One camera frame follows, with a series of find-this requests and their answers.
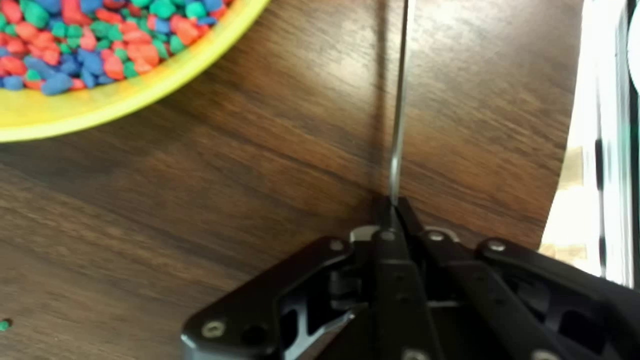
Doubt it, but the silver metal ladle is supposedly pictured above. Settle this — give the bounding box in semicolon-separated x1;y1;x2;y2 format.
385;0;417;207

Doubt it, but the yellow bowl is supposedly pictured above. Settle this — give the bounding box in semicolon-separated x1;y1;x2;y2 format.
0;0;272;144

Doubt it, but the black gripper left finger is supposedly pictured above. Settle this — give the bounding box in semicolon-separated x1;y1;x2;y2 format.
178;198;447;360

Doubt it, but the colourful pebbles pile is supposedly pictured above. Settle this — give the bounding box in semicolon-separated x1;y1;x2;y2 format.
0;0;235;96

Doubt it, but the aluminium frame with wood blocks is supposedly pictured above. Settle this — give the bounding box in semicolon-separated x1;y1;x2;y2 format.
537;0;640;290

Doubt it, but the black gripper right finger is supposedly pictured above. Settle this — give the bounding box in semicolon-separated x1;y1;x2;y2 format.
396;196;640;360

